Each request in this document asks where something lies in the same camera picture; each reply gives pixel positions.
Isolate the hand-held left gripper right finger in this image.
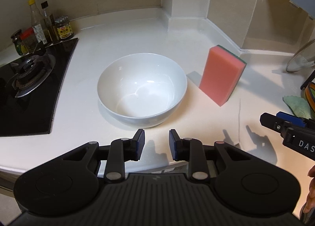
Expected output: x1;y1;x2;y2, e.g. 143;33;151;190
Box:
169;129;250;183

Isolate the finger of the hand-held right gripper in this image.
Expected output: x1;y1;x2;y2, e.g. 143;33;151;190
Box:
260;112;297;133
276;111;308;128

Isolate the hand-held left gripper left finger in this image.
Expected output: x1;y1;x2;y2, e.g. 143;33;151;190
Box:
61;129;146;184

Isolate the white ceramic bowl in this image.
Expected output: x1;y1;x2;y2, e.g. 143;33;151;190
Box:
97;53;188;128

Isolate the pink sponge with green scourer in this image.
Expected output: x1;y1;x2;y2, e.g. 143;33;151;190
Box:
198;45;247;107

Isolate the person's right hand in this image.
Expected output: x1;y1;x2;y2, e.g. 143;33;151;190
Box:
306;165;315;208

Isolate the green cloth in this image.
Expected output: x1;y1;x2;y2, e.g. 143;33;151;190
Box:
283;95;313;119

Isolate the orange rimmed container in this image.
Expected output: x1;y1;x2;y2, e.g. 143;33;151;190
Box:
305;85;315;119

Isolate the black rack leg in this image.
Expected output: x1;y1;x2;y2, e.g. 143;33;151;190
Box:
301;70;315;91

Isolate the glass pot lid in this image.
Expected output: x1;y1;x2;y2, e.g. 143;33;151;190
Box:
286;37;315;81

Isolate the black glass gas stove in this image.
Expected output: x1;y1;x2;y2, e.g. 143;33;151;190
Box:
0;37;79;137

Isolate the gas stove burner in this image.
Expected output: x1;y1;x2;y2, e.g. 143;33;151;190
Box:
0;44;57;98

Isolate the jar with yellow label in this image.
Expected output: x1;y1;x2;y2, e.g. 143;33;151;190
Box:
54;16;74;41

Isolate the beige cabinet front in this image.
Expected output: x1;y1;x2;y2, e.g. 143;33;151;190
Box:
0;170;24;219

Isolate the dark bottle with black cap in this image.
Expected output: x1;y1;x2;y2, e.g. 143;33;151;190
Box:
41;1;61;44

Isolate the jar with red lid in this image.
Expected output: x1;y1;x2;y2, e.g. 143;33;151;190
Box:
20;28;40;53

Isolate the jar with dark lid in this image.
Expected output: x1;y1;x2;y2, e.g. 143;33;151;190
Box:
10;30;28;56

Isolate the clear bottle with yellow cap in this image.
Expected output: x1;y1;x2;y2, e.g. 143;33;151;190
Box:
28;0;49;45

